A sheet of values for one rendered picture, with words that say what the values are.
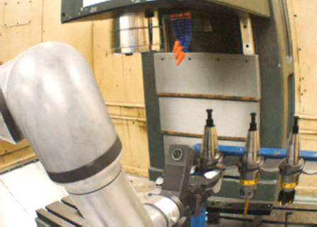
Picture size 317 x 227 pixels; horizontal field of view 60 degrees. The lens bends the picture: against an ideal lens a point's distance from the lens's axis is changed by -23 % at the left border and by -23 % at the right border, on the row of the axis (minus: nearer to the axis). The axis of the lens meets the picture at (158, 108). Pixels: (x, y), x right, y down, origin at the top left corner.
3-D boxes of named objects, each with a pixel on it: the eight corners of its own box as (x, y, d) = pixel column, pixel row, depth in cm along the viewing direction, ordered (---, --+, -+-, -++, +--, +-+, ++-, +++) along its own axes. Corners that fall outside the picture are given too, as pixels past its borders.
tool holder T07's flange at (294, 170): (305, 167, 64) (306, 158, 63) (298, 178, 59) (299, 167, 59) (284, 165, 68) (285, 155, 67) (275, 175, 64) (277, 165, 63)
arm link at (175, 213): (133, 199, 59) (170, 208, 55) (147, 190, 63) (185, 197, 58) (138, 227, 61) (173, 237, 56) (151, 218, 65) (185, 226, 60)
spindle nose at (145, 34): (175, 49, 100) (172, 12, 97) (139, 53, 88) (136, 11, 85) (134, 50, 110) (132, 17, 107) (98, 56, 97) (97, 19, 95)
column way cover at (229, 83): (254, 179, 130) (255, 55, 120) (161, 168, 157) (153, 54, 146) (257, 175, 134) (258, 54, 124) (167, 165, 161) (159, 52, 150)
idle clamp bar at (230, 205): (268, 226, 91) (270, 209, 89) (198, 220, 103) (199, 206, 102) (271, 218, 95) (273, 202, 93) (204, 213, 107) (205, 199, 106)
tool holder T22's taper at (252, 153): (263, 157, 69) (264, 128, 68) (254, 163, 66) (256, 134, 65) (248, 154, 72) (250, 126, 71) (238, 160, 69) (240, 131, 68)
